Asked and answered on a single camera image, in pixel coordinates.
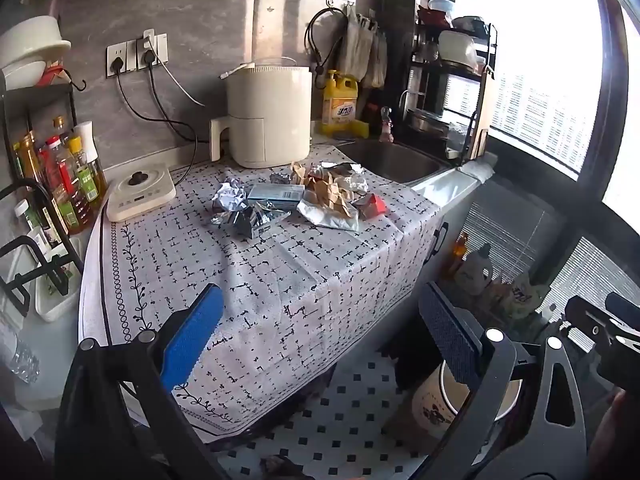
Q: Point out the white air fryer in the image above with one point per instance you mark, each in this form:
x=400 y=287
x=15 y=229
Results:
x=269 y=116

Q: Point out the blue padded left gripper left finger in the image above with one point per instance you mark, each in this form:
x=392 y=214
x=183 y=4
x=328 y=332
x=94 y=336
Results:
x=185 y=334

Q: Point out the light blue flat box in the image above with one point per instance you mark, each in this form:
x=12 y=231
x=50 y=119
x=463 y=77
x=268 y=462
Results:
x=279 y=196

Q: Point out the patterned white tablecloth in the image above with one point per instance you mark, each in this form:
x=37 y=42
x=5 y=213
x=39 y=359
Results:
x=295 y=299

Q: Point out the white detergent jug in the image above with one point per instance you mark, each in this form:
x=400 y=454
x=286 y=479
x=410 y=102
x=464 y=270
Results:
x=475 y=273

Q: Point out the blue silver snack wrapper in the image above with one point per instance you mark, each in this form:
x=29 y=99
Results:
x=258 y=218

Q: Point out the white trash bucket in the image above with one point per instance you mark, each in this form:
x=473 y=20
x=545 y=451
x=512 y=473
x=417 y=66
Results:
x=437 y=401

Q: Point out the crumpled silver foil wrapper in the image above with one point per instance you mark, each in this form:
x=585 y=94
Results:
x=229 y=199

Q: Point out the hanging plastic bags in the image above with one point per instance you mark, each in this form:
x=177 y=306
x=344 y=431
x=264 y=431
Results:
x=363 y=54

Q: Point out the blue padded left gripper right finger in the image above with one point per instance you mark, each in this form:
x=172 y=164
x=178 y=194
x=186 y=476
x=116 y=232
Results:
x=455 y=338

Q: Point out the white cabinet with handles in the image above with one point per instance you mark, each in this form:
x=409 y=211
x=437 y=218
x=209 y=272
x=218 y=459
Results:
x=452 y=191

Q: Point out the white stacked bowls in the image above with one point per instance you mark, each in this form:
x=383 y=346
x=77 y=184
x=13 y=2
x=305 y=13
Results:
x=28 y=48

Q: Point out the wall power sockets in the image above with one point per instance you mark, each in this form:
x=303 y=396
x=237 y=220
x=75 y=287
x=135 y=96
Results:
x=132 y=52

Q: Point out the oil bottle green label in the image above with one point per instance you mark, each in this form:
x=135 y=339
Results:
x=89 y=173

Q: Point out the white plastic bag wrapper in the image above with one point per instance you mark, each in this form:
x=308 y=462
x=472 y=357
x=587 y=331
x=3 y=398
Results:
x=324 y=217

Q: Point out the clear plastic water bottle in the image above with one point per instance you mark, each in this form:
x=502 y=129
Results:
x=16 y=355

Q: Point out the red cap sauce bottle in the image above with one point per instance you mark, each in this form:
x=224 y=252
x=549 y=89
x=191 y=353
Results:
x=64 y=184

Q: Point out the white induction cooktop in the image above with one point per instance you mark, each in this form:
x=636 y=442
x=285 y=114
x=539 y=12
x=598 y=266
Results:
x=144 y=190

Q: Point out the black dish rack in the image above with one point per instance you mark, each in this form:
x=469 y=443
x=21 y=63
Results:
x=450 y=93

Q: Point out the black spice rack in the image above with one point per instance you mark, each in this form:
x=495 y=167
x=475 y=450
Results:
x=25 y=101

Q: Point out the brown paper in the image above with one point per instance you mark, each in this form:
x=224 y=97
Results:
x=322 y=188

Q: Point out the stainless steel sink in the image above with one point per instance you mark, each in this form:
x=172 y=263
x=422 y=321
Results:
x=391 y=161

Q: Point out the orange bottle on floor shelf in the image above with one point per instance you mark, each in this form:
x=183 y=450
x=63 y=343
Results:
x=458 y=253

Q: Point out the red small package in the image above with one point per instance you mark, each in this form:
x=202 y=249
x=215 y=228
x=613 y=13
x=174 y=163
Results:
x=370 y=206

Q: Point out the yellow detergent bottle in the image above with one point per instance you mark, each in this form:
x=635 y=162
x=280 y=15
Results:
x=339 y=103

